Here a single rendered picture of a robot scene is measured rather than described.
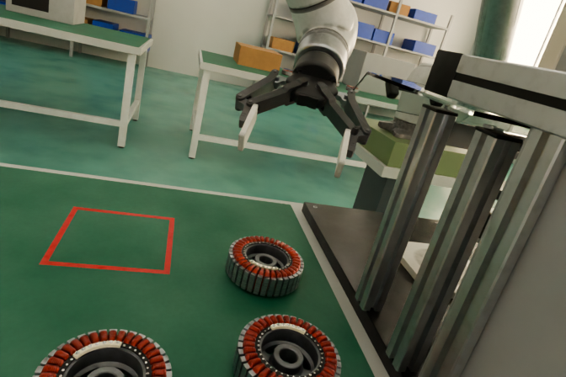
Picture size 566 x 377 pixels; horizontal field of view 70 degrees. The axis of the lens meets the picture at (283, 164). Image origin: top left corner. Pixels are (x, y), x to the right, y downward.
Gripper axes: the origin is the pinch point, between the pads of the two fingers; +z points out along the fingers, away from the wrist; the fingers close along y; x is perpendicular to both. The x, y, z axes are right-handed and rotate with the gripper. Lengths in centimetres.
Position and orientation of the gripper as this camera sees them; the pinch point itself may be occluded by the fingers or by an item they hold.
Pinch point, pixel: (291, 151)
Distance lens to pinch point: 54.1
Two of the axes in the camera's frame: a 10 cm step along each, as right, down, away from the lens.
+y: -9.6, -2.7, 0.5
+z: -2.3, 7.0, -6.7
